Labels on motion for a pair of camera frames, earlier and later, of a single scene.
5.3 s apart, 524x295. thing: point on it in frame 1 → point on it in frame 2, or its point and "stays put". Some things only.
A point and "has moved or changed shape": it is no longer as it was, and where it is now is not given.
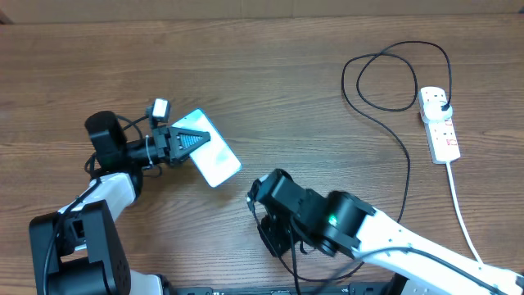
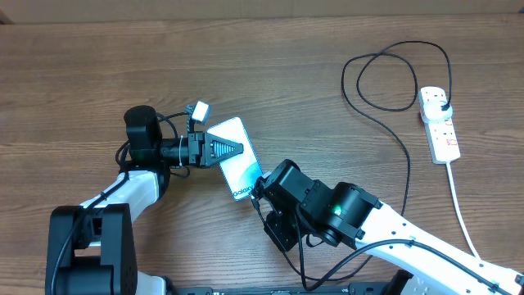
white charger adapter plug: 433,112 stays put
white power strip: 440,135 stays put
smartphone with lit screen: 213,159 has moved or changed shape
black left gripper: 169,145 → 202,149
